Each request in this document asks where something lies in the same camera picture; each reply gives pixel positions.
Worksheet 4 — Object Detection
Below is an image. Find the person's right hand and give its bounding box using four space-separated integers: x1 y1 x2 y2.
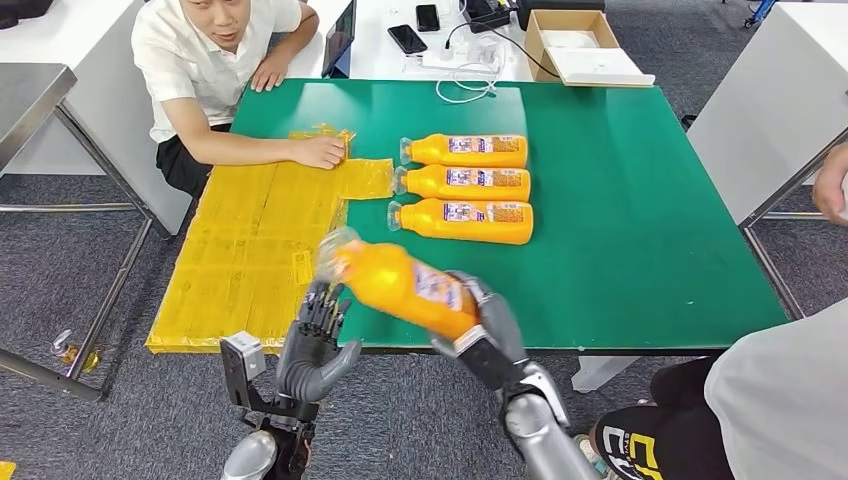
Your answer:
291 135 348 171

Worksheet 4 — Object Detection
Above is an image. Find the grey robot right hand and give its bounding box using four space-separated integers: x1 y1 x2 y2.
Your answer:
445 270 533 367

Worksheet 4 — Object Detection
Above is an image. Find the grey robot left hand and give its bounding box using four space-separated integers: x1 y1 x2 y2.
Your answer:
276 281 363 404

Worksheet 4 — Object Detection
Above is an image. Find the person's left hand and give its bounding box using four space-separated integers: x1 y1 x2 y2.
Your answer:
250 52 289 93

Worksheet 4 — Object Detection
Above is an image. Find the orange detergent bottle clear cap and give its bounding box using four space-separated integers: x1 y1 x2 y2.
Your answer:
394 164 533 203
316 226 482 342
387 197 535 246
399 133 529 170

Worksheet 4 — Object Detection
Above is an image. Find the small clear plastic bottle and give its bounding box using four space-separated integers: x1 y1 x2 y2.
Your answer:
51 329 104 372

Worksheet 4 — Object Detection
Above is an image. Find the crumpled yellow tape piece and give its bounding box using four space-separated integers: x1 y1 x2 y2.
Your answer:
289 123 357 164

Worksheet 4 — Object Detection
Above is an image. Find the person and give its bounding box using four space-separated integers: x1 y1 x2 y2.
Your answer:
572 142 848 480
130 0 349 200

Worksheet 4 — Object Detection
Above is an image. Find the white table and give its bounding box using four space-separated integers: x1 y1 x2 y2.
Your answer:
0 0 193 236
686 0 848 321
284 0 538 82

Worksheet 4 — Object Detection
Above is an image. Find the white table foot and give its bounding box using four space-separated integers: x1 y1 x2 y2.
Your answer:
570 356 641 394

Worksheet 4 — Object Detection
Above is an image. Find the large yellow taped cardboard sheet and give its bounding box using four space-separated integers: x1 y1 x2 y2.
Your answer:
145 158 351 356

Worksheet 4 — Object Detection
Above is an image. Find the white power strip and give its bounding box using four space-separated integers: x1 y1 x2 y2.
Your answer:
421 40 501 71

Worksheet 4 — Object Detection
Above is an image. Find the black charger device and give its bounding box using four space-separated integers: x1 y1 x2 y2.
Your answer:
461 0 518 34

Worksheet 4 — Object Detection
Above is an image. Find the stainless steel table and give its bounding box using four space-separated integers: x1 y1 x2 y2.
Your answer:
0 62 174 402

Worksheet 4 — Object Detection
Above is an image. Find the black bag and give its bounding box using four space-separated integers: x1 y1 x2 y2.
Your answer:
0 0 54 31

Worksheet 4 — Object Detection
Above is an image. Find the white packing insert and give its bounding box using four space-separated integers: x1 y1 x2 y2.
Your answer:
539 29 601 51

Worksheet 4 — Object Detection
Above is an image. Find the white flat lid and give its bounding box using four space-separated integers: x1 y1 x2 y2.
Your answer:
546 46 656 87

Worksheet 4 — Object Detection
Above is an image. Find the cardboard box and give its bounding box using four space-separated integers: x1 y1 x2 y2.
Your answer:
523 9 657 89

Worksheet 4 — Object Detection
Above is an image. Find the blue metal stand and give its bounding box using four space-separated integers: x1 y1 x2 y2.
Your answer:
743 0 776 29

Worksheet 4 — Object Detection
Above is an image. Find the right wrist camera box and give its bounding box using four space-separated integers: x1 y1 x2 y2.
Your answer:
452 324 525 392

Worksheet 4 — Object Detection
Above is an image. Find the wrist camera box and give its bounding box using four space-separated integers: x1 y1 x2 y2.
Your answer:
219 331 268 411
452 324 525 392

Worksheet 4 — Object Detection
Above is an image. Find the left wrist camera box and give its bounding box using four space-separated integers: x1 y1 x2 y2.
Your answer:
219 331 268 411

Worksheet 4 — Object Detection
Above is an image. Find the white cable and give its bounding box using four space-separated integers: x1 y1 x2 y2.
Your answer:
435 39 508 105

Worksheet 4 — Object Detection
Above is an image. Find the black cable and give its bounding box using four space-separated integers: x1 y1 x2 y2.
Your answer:
445 21 563 81

